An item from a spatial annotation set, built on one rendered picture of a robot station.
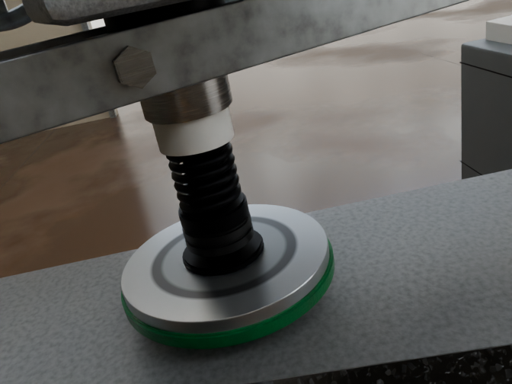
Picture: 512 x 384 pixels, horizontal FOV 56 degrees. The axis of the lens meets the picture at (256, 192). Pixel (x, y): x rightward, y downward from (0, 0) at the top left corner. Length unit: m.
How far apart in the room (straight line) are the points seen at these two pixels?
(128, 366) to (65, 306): 0.15
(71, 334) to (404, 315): 0.34
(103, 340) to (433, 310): 0.33
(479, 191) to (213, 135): 0.40
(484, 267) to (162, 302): 0.32
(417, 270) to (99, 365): 0.33
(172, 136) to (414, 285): 0.28
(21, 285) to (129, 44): 0.42
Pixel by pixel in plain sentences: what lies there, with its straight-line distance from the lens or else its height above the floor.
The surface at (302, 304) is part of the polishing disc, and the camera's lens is 0.43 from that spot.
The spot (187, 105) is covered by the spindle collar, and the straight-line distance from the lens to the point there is 0.40.
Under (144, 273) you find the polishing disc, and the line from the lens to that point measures 0.50.
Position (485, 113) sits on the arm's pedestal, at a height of 0.61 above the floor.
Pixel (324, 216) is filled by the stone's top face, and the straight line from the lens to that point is 0.65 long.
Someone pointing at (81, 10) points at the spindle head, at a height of 1.11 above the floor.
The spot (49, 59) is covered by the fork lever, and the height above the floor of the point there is 1.08.
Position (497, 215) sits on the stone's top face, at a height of 0.80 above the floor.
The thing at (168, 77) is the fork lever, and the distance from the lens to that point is 0.37.
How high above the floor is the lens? 1.11
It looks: 24 degrees down
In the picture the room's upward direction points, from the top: 11 degrees counter-clockwise
